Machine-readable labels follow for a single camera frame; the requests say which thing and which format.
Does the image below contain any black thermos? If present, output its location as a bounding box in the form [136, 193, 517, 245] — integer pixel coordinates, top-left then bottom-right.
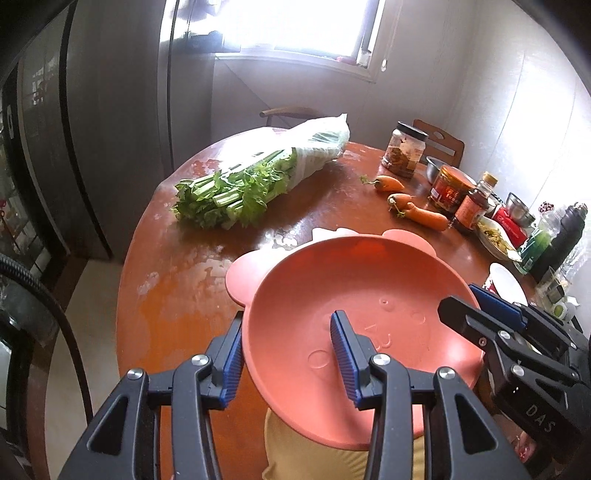
[531, 202, 587, 282]

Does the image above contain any small steel bowl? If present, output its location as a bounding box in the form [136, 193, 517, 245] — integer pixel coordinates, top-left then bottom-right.
[424, 156, 455, 185]

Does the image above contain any wooden chair with curved back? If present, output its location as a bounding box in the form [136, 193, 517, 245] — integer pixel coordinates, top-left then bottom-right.
[259, 106, 324, 127]

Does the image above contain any clear glass cup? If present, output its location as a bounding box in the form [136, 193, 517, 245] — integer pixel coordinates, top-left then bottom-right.
[538, 265, 570, 303]

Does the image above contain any white dish with food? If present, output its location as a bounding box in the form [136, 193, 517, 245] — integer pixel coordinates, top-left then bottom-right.
[475, 216, 525, 264]

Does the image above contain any glass jar with black lid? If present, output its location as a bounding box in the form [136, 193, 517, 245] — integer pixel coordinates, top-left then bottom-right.
[381, 121, 429, 180]

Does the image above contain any brown sauce bottle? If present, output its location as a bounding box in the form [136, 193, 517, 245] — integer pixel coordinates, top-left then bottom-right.
[450, 172, 500, 234]

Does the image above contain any red instant noodle cup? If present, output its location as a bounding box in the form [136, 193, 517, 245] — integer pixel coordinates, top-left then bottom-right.
[485, 262, 529, 308]

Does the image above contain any red packet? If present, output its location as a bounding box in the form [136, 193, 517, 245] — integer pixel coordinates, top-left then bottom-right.
[492, 207, 532, 247]

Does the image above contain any long orange carrot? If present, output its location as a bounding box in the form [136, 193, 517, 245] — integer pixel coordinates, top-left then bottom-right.
[397, 205, 450, 232]

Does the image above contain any black cable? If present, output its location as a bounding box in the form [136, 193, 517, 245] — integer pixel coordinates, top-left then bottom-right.
[0, 251, 93, 416]

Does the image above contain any pink bear-shaped plate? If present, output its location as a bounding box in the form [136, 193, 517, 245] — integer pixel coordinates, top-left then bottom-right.
[225, 228, 485, 450]

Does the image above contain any short orange carrot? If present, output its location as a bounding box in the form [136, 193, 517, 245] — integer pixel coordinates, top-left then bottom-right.
[387, 193, 416, 214]

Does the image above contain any green drink bottle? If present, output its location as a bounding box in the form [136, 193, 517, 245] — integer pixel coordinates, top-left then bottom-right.
[516, 202, 561, 276]

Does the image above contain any person's right hand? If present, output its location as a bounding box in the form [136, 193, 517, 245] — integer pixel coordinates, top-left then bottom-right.
[508, 427, 543, 467]

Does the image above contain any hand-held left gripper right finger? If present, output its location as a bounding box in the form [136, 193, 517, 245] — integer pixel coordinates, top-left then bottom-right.
[329, 310, 532, 480]

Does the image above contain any steel cup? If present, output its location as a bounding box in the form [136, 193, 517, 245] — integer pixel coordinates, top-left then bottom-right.
[505, 192, 537, 224]

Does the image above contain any celery in plastic bag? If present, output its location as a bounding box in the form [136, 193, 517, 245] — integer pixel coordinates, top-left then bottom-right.
[172, 113, 352, 230]

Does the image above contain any red chili sauce jar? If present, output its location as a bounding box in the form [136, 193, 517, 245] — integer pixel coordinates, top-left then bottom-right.
[428, 165, 476, 214]

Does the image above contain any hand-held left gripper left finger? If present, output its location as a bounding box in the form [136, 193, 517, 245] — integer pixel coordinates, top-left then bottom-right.
[67, 310, 245, 480]

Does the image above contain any grey refrigerator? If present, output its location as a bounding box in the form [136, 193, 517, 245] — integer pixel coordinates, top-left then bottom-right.
[60, 0, 218, 261]

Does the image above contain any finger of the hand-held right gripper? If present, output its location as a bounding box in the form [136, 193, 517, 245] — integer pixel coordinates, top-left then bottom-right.
[468, 283, 589, 352]
[437, 296, 580, 386]

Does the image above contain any window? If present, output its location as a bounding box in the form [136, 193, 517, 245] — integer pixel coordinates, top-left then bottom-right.
[217, 0, 389, 84]

